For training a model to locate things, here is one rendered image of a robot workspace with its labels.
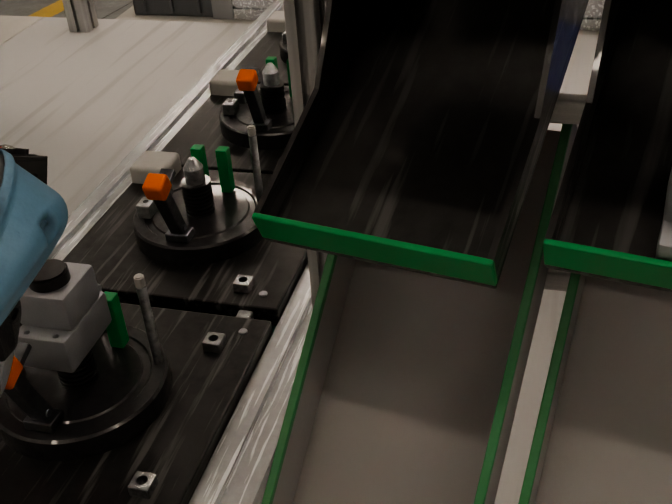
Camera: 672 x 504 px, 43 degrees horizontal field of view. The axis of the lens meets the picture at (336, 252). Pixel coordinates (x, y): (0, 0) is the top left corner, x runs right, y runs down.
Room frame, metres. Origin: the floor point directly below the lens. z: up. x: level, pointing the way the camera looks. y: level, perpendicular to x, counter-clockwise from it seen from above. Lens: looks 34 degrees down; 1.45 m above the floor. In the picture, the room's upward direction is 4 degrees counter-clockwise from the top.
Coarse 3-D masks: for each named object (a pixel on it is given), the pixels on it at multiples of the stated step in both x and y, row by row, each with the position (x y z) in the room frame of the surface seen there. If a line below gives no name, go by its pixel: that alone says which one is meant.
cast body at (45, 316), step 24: (48, 264) 0.53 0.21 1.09; (72, 264) 0.54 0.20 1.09; (48, 288) 0.51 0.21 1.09; (72, 288) 0.51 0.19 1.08; (96, 288) 0.53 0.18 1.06; (24, 312) 0.50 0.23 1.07; (48, 312) 0.50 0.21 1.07; (72, 312) 0.50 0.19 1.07; (96, 312) 0.53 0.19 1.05; (24, 336) 0.49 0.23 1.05; (48, 336) 0.49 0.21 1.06; (72, 336) 0.49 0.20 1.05; (96, 336) 0.52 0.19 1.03; (48, 360) 0.49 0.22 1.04; (72, 360) 0.49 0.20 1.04
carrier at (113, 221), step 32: (160, 160) 0.88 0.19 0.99; (192, 160) 0.76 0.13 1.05; (224, 160) 0.79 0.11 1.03; (256, 160) 0.77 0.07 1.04; (128, 192) 0.85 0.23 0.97; (192, 192) 0.75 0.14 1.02; (224, 192) 0.80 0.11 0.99; (256, 192) 0.77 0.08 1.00; (96, 224) 0.78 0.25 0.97; (128, 224) 0.78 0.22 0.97; (160, 224) 0.74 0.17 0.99; (192, 224) 0.74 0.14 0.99; (224, 224) 0.73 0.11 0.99; (96, 256) 0.72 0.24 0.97; (128, 256) 0.72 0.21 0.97; (160, 256) 0.70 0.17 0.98; (192, 256) 0.69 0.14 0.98; (224, 256) 0.70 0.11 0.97; (256, 256) 0.70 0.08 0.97; (288, 256) 0.70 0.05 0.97; (128, 288) 0.66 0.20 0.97; (160, 288) 0.66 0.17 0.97; (192, 288) 0.66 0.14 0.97; (224, 288) 0.65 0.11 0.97; (256, 288) 0.65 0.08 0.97; (288, 288) 0.65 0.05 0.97
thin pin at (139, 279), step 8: (136, 280) 0.53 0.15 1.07; (144, 280) 0.53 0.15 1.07; (136, 288) 0.53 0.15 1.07; (144, 288) 0.53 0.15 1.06; (144, 296) 0.53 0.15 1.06; (144, 304) 0.53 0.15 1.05; (144, 312) 0.53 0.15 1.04; (144, 320) 0.53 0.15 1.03; (152, 320) 0.53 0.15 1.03; (152, 328) 0.53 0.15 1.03; (152, 336) 0.53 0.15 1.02; (152, 344) 0.53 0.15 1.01; (152, 352) 0.53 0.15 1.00; (160, 352) 0.53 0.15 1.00; (160, 360) 0.53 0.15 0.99
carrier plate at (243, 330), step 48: (192, 336) 0.58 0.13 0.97; (240, 336) 0.58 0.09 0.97; (192, 384) 0.52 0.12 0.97; (240, 384) 0.52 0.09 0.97; (144, 432) 0.47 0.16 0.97; (192, 432) 0.47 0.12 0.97; (0, 480) 0.44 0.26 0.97; (48, 480) 0.43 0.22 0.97; (96, 480) 0.43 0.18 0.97; (192, 480) 0.42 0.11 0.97
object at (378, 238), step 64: (384, 0) 0.54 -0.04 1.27; (448, 0) 0.53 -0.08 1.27; (512, 0) 0.51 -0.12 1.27; (576, 0) 0.46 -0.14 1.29; (320, 64) 0.47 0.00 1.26; (384, 64) 0.49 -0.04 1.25; (448, 64) 0.48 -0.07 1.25; (512, 64) 0.46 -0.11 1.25; (320, 128) 0.46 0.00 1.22; (384, 128) 0.44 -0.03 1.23; (448, 128) 0.43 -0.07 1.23; (512, 128) 0.42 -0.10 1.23; (320, 192) 0.41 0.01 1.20; (384, 192) 0.40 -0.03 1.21; (448, 192) 0.39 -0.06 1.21; (512, 192) 0.36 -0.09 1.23; (384, 256) 0.36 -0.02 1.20; (448, 256) 0.34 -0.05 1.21
